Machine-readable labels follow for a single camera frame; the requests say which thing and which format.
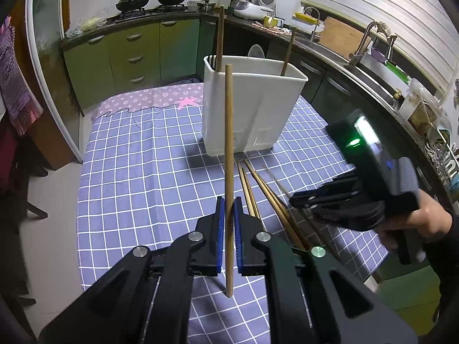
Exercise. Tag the wooden cutting board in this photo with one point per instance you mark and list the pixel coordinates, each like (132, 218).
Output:
(340, 37)

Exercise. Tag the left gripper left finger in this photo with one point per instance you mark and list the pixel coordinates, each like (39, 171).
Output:
(145, 297)

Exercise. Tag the purple patterned undercloth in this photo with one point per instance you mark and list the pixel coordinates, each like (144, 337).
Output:
(179, 95)

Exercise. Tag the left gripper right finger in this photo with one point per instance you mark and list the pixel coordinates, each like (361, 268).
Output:
(312, 297)

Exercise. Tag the white rice cooker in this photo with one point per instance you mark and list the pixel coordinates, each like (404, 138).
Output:
(255, 10)

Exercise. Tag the green lower cabinets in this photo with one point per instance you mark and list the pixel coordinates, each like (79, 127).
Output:
(136, 58)

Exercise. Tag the steel kitchen sink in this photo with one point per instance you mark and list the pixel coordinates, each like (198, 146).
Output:
(383, 84)

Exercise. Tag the blue checkered tablecloth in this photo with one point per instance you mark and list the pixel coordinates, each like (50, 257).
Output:
(146, 179)

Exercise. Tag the clear plastic spoon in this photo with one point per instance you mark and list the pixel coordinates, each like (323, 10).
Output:
(256, 51)

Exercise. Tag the person's right hand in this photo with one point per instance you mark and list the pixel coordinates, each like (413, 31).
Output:
(431, 221)

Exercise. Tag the white plastic utensil holder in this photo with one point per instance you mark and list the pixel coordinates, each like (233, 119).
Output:
(263, 100)

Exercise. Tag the steel kitchen faucet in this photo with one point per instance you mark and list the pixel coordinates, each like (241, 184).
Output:
(374, 28)

